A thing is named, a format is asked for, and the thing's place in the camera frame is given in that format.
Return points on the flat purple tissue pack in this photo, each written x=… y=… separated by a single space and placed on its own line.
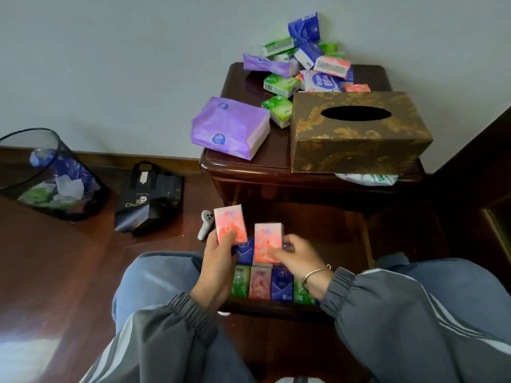
x=267 y=64

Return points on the black mesh wastebasket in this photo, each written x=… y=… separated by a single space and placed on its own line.
x=24 y=195

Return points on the heap of crumpled plastic wrappers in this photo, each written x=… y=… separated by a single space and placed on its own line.
x=66 y=183

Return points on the gold ornate tissue box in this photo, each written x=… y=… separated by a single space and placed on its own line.
x=359 y=143

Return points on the small white handheld device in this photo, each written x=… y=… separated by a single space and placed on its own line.
x=205 y=223

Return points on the person's right forearm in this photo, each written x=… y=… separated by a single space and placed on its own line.
x=403 y=327

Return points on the dark wooden drawer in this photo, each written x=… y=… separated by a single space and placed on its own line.
x=331 y=231

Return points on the dull pink tissue packet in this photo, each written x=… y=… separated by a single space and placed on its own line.
x=260 y=283

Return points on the person's right leg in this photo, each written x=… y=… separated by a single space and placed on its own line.
x=459 y=283

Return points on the person's left forearm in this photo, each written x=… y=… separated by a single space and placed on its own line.
x=159 y=347

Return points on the person's right hand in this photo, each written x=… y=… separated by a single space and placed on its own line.
x=305 y=261

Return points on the blue tissue packet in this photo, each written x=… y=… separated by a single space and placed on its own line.
x=282 y=286
x=245 y=253

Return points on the person's leg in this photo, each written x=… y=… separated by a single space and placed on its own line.
x=151 y=283
x=459 y=283

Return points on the dark wooden nightstand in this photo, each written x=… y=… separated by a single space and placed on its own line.
x=275 y=155

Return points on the dark wooden furniture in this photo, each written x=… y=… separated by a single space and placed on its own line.
x=475 y=195

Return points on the person's left thumb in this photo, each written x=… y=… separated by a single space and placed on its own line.
x=235 y=261

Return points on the person's left leg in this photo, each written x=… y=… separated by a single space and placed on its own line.
x=151 y=283

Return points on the pile of small colourful packets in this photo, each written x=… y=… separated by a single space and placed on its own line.
x=281 y=85

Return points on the white blue-print tissue pack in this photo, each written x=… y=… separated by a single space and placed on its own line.
x=321 y=81

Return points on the black paper bag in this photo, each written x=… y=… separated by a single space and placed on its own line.
x=147 y=203

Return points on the large purple tissue pack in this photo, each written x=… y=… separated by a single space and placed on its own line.
x=227 y=125

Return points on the person's right thumb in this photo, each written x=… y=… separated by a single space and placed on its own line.
x=279 y=256

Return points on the white green plastic wrapper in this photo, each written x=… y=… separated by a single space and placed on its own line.
x=369 y=179

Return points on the person's left hand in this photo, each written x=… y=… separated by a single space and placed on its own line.
x=215 y=271

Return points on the green tissue packet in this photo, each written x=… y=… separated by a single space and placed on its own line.
x=241 y=281
x=302 y=295

